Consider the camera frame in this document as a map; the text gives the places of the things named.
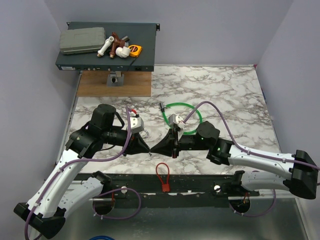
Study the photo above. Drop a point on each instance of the brown pipe fitting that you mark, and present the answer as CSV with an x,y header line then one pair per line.
x,y
117,42

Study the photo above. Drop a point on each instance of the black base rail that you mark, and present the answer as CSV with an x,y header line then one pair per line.
x,y
174,191

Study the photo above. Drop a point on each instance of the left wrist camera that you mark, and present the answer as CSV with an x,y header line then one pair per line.
x,y
136,125

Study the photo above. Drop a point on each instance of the grey plastic case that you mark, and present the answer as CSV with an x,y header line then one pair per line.
x,y
83,40

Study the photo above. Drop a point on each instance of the wooden board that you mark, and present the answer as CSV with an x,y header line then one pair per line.
x,y
94,84

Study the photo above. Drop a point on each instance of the grey metal bracket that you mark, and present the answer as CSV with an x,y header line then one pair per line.
x,y
115,79

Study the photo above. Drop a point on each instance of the white pipe fitting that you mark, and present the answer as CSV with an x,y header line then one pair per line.
x,y
108,42

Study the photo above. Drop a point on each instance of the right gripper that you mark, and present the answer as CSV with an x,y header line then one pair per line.
x,y
169,145

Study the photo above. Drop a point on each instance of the white elbow fitting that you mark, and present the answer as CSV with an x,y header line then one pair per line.
x,y
122,52

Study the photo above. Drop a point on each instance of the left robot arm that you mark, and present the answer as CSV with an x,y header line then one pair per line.
x,y
49,208

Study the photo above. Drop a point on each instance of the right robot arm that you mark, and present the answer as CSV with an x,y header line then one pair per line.
x,y
296,173

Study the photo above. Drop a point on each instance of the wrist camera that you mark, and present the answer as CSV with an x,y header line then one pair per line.
x,y
176,122
136,125

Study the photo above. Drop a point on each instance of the yellow tape measure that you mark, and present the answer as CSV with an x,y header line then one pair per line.
x,y
135,50

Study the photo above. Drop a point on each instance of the brass padlock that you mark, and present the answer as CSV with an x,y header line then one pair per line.
x,y
145,134

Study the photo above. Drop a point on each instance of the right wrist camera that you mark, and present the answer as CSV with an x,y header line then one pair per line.
x,y
176,122

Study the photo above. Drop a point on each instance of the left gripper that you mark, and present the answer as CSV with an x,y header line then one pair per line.
x,y
136,145

